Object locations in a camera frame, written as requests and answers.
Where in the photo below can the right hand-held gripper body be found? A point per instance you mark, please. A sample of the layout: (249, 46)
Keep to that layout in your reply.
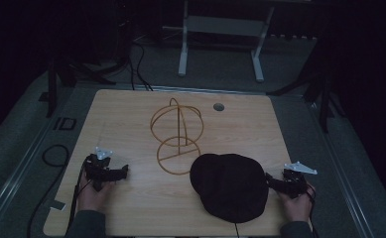
(295, 180)

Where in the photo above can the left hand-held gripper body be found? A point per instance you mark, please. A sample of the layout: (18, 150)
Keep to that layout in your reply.
(98, 167)

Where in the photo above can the black hat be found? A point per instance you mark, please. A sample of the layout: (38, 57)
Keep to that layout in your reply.
(229, 187)

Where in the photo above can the person's right hand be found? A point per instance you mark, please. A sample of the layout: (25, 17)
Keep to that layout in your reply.
(297, 206)

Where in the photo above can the person's left hand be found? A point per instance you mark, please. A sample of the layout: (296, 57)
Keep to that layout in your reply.
(93, 195)

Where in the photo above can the grey table grommet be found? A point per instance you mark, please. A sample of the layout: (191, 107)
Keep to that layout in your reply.
(218, 106)

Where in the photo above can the black tripod stand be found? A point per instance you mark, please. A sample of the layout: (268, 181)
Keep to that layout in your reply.
(78, 66)
(316, 89)

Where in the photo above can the white metal table frame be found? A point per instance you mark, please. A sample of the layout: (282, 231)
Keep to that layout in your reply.
(223, 36)

